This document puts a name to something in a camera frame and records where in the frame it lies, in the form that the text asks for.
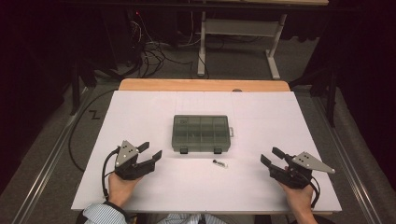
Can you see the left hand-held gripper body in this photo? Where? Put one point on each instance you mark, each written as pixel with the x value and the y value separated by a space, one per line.
pixel 126 155

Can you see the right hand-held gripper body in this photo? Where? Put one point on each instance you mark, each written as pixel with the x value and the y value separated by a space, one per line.
pixel 294 177

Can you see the small black screw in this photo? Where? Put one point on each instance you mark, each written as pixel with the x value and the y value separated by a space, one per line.
pixel 219 163

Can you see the smoky clear plastic compartment box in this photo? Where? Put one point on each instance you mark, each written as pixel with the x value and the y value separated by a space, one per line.
pixel 200 133

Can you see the person's right hand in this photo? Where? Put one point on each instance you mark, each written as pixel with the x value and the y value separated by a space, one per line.
pixel 300 200

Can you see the person's left hand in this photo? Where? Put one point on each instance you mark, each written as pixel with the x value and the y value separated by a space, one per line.
pixel 120 189

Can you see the white table cover sheet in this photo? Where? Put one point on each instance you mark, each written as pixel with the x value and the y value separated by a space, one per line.
pixel 155 193

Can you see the person's striped shirt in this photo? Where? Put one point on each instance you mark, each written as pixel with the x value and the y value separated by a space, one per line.
pixel 186 219

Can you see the black metal stand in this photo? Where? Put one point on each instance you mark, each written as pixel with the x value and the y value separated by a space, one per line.
pixel 332 99
pixel 75 87

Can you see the wooden table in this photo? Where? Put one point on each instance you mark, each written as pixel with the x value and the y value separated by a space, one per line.
pixel 186 84

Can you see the metal floor rail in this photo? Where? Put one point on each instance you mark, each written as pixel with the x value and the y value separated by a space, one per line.
pixel 46 174
pixel 345 155

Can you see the white metal table frame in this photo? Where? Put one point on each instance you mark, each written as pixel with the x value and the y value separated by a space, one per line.
pixel 239 27

